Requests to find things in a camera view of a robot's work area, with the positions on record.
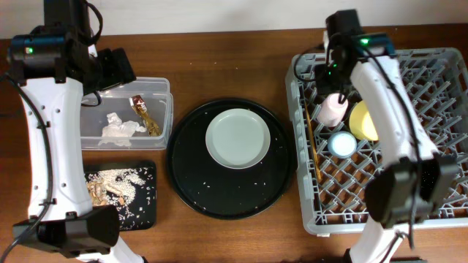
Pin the black rectangular tray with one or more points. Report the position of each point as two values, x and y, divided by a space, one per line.
146 215

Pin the black round serving tray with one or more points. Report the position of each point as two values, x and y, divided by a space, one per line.
220 192

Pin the light grey plate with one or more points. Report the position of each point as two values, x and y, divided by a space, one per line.
238 138

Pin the white tissue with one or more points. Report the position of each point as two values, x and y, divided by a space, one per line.
119 132

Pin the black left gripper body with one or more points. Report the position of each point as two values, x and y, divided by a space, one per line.
119 65

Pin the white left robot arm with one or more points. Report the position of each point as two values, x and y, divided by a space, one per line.
53 68

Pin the gold snack wrapper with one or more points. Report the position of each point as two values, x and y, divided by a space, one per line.
139 106

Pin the pink cup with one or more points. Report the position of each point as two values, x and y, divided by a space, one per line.
332 111

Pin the yellow bowl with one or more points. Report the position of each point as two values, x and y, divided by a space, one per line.
361 124

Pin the grey plastic dishwasher rack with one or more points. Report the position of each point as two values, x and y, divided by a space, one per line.
436 83

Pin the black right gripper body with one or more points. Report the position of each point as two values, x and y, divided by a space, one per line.
327 82

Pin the food scraps and rice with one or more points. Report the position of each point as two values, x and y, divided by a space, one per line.
109 186

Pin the blue cup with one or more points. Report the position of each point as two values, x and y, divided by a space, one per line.
342 144

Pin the clear plastic waste bin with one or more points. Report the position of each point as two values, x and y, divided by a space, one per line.
159 101

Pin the wooden chopstick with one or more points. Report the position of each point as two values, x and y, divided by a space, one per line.
314 153
306 109

